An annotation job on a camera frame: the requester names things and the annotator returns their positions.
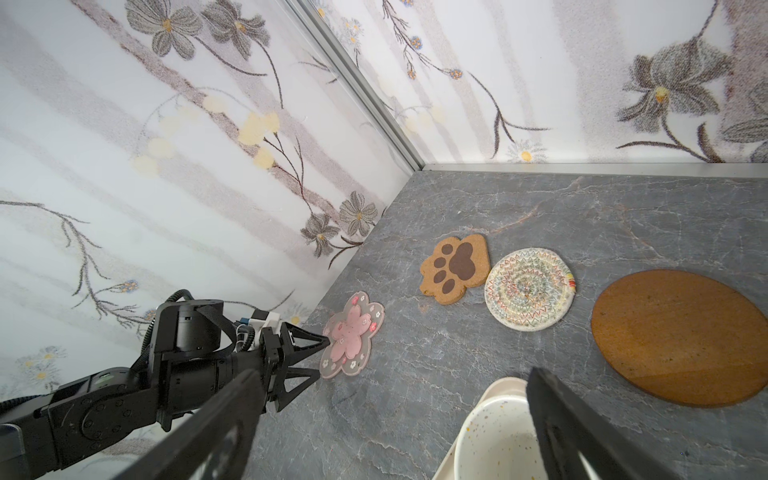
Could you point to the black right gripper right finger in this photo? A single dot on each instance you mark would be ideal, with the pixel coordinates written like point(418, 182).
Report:
point(576, 442)

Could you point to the brown paw shaped coaster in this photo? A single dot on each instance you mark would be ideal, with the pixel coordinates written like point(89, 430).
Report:
point(455, 266)

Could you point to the colourful woven round coaster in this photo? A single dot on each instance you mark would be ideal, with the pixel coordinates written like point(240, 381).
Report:
point(530, 289)

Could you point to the dark wooden round coaster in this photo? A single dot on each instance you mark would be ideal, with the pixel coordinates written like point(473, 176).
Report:
point(682, 337)

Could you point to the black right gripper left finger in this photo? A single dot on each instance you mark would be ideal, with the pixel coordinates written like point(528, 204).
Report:
point(214, 443)

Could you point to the speckled white mug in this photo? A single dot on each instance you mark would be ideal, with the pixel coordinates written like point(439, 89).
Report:
point(498, 441)

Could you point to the pink flower shaped coaster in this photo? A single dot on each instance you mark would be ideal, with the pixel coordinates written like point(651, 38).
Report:
point(350, 333)

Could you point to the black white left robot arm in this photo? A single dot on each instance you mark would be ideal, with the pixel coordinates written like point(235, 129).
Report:
point(191, 352)

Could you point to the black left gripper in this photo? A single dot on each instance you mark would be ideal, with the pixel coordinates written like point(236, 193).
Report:
point(266, 352)

